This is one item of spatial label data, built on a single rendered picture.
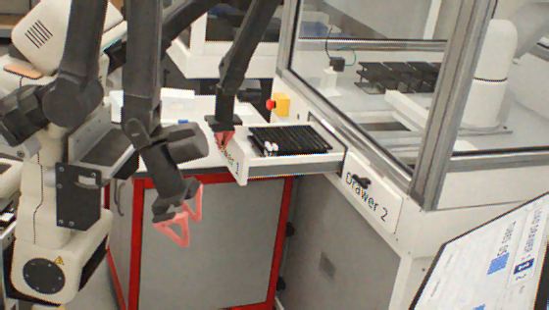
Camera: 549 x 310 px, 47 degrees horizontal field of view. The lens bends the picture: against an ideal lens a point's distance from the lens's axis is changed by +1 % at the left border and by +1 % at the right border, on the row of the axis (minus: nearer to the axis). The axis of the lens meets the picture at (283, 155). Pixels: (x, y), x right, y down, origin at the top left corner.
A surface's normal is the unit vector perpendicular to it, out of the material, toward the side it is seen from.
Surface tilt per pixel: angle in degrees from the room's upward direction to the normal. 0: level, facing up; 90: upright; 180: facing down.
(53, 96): 90
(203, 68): 90
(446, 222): 90
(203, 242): 90
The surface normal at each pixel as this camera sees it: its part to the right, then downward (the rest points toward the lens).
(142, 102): -0.07, 0.42
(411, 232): -0.91, 0.05
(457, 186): 0.38, 0.44
